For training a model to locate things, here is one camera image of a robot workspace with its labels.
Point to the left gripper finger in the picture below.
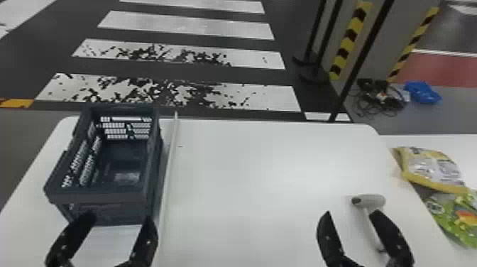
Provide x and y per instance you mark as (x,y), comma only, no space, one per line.
(145,242)
(69,240)

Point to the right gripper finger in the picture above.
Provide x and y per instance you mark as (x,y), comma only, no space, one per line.
(393,240)
(328,242)

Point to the hand scanner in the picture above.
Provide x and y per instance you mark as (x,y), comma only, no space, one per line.
(369,200)

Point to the black crate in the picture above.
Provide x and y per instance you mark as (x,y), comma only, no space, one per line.
(108,197)

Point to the green snack packet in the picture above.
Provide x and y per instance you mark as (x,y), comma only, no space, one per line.
(456,220)

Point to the yellow snack packet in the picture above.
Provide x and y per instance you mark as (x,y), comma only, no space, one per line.
(432,169)

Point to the blue bag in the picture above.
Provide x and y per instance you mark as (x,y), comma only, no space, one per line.
(423,92)

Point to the yellow black striped post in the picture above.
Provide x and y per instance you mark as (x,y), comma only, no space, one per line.
(411,44)
(350,37)

